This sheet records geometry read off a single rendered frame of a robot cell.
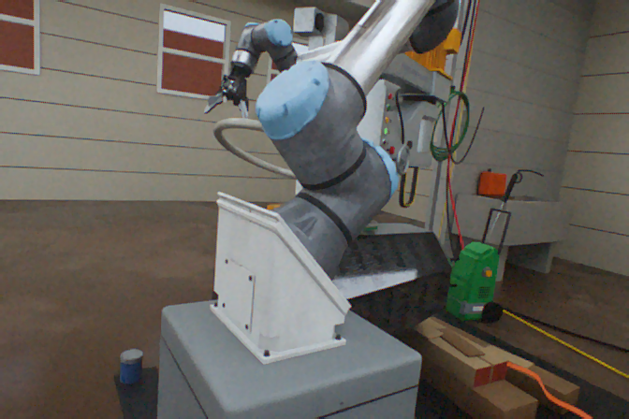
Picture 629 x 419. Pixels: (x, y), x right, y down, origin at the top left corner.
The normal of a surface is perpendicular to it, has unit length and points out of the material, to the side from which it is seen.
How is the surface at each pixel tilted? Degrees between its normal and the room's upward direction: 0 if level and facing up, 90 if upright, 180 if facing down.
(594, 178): 90
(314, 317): 90
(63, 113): 90
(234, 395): 0
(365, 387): 90
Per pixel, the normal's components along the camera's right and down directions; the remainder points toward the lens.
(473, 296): 0.29, 0.17
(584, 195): -0.84, 0.00
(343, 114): 0.73, 0.04
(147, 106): 0.54, 0.18
